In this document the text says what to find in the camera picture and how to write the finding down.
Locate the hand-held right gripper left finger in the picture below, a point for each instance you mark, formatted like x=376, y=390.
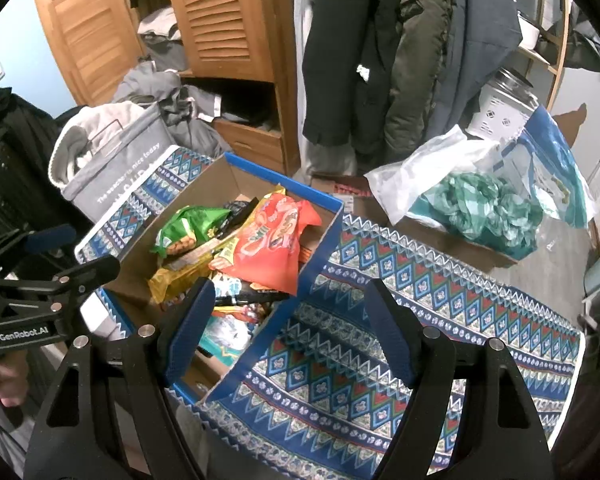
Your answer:
x=190, y=332

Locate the grey clothes pile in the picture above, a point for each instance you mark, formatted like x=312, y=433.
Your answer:
x=175, y=105

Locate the wooden louvered door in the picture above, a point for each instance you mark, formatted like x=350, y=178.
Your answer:
x=85, y=25
x=220, y=15

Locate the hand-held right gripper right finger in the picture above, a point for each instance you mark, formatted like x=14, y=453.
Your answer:
x=392, y=335

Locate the wooden shelf rack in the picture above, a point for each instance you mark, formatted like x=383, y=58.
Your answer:
x=552, y=30

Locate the person's left hand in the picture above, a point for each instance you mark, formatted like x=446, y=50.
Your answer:
x=5, y=382

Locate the wooden wardrobe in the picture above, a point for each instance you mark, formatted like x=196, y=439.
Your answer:
x=250, y=120

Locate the white metal-lidded container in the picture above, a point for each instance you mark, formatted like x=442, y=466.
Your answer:
x=500, y=107

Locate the teal snack packet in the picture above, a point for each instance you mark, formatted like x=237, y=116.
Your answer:
x=220, y=341

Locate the grey laundry bag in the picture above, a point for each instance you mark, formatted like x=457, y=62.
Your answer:
x=125, y=170

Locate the person's left forearm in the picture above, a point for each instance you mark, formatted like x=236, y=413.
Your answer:
x=0, y=435

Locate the blue-grey hanging coat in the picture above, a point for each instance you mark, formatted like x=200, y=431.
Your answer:
x=480, y=30

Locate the white fleece garment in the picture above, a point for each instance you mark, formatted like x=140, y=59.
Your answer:
x=80, y=135

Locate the blue patterned tablecloth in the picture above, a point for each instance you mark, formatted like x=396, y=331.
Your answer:
x=380, y=360

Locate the black snack packet white label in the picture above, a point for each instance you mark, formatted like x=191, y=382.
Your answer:
x=235, y=215

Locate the blue-edged cardboard box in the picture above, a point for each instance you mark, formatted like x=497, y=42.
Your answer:
x=280, y=330

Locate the red-orange snack bag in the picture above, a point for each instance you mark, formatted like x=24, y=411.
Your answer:
x=270, y=245

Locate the blue plastic bag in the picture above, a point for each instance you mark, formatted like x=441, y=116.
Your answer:
x=555, y=170

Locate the white hanging garment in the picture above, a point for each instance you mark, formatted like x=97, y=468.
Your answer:
x=306, y=85

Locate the green snack bag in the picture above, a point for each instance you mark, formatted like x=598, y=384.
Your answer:
x=190, y=230

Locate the black hanging coat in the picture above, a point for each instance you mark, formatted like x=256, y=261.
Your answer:
x=345, y=60

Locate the olive green jacket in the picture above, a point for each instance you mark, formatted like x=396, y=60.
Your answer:
x=420, y=60

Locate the dark slippers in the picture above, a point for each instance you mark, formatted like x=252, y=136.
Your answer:
x=587, y=45

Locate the white plastic bag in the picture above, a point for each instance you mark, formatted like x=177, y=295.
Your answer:
x=420, y=170

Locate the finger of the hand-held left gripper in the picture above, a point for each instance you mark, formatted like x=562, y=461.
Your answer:
x=50, y=238
x=90, y=271

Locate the teal checkered cloth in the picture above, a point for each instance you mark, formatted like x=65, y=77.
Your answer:
x=480, y=210

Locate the gold snack packet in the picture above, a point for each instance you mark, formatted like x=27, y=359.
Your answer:
x=180, y=277

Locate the orange snack packet white lettering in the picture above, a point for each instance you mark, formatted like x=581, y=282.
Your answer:
x=242, y=316

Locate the black suitcase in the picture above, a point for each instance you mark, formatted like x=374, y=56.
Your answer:
x=15, y=160

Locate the white bowl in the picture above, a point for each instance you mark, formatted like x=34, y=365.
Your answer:
x=527, y=32

